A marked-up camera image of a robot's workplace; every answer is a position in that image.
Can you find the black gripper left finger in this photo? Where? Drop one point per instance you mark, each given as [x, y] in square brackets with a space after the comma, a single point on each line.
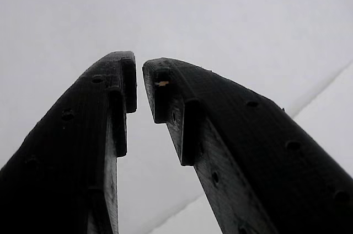
[69, 148]

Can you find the white sheet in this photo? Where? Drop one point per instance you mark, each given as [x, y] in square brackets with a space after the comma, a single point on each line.
[193, 10]

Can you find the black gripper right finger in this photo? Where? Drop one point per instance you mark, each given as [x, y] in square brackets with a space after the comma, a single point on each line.
[248, 148]

